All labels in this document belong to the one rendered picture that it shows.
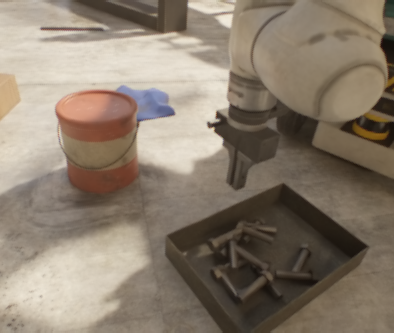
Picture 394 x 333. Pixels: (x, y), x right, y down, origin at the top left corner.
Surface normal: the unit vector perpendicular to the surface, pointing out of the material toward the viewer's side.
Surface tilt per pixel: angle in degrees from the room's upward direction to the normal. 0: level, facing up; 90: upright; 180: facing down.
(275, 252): 0
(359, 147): 90
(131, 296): 0
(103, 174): 90
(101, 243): 0
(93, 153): 90
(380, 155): 90
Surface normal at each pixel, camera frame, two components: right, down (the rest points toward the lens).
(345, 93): 0.25, 0.71
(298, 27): -0.77, -0.28
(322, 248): 0.07, -0.81
